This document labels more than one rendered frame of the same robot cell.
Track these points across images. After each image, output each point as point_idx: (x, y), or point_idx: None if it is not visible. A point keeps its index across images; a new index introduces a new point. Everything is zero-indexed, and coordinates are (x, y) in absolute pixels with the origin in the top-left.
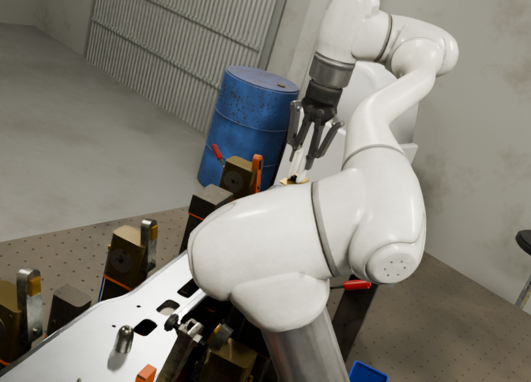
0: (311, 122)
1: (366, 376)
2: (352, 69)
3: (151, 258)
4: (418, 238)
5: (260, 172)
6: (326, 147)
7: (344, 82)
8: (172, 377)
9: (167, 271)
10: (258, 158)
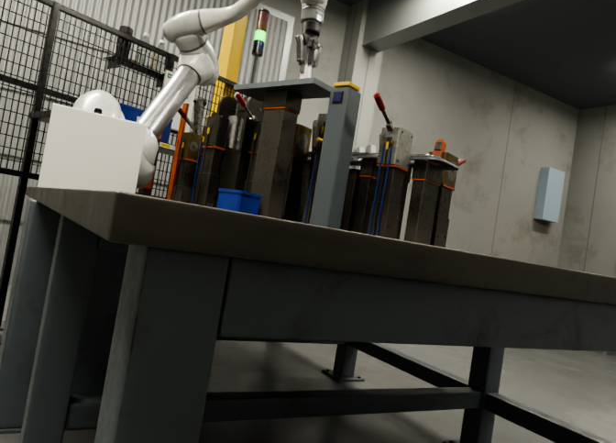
0: (312, 49)
1: (250, 202)
2: (304, 8)
3: None
4: (167, 20)
5: (439, 153)
6: (298, 53)
7: (302, 16)
8: (193, 116)
9: None
10: (436, 140)
